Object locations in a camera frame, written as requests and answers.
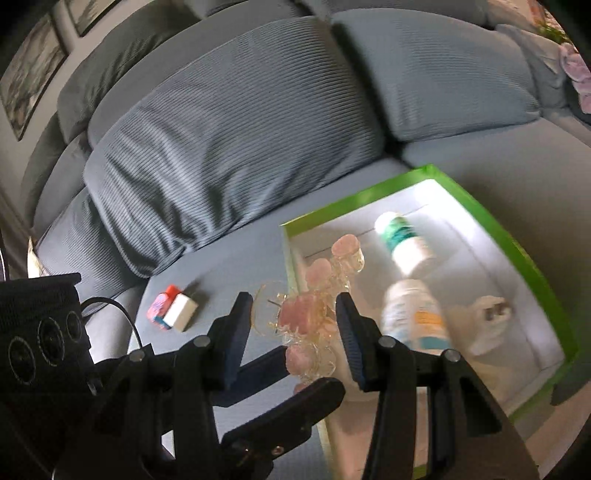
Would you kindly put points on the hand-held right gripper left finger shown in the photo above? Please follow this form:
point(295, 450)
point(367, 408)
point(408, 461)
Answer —
point(235, 344)

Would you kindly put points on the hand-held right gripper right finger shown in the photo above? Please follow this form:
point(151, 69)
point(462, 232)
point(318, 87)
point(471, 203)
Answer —
point(352, 344)

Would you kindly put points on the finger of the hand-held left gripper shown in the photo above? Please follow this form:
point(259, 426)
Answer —
point(286, 410)
point(258, 369)

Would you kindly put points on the clear pink hair claw clip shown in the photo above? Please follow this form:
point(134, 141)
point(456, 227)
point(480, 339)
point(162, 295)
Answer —
point(344, 254)
point(300, 318)

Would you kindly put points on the white bottle orange teal label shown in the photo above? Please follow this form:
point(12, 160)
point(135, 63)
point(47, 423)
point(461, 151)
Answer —
point(420, 318)

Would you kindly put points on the white bottle green label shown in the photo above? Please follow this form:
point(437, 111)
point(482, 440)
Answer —
point(404, 244)

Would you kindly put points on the green cardboard box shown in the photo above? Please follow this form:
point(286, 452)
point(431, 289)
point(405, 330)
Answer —
point(461, 221)

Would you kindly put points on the small white box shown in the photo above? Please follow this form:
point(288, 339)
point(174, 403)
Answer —
point(182, 314)

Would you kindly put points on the small red pink box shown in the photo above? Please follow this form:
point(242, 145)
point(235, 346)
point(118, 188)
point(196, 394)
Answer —
point(159, 310)

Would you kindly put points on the small white plush toy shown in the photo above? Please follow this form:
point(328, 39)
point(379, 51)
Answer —
point(485, 325)

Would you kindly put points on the large ribbed blue back cushion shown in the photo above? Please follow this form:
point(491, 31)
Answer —
point(231, 147)

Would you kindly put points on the blue grey sofa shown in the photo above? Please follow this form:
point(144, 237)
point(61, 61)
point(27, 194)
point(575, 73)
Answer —
point(485, 157)

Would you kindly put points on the dark grey pillow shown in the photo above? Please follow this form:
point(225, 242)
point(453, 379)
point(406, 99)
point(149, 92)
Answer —
point(106, 78)

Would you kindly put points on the smooth blue back cushion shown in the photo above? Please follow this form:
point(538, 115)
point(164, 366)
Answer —
point(438, 78)

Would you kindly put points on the small blue grey pillow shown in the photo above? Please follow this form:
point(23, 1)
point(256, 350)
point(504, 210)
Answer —
point(538, 64)

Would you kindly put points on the purple cloth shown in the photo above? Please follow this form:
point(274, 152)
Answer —
point(577, 74)

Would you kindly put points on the green plant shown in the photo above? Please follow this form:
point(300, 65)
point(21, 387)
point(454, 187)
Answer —
point(551, 31)

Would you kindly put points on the framed wall picture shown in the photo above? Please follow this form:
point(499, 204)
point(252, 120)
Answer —
point(30, 78)
point(90, 16)

